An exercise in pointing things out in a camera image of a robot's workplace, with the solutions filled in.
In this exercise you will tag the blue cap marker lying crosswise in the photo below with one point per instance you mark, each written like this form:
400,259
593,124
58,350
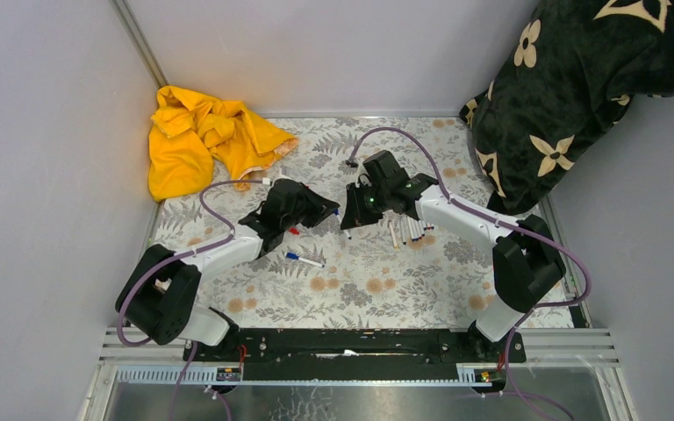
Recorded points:
294,256

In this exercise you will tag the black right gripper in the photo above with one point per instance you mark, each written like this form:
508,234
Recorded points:
354,213

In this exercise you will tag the black floral blanket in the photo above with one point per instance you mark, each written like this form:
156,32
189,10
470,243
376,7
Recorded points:
571,77

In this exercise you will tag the blue marker black eraser cap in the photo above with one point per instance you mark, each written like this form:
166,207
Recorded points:
409,229

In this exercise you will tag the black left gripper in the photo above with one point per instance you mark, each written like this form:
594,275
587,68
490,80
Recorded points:
319,207

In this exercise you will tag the yellow crumpled cloth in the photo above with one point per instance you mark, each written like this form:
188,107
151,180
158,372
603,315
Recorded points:
191,132

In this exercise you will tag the aluminium frame rail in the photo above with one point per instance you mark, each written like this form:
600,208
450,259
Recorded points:
589,349

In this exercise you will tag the floral patterned table mat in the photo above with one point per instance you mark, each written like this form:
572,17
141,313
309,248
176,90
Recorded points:
440,281

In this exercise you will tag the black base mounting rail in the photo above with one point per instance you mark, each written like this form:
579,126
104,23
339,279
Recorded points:
293,355

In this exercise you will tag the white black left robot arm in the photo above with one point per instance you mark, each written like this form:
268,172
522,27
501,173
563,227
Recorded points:
158,302

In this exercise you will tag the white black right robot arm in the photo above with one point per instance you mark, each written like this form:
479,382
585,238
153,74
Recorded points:
526,265

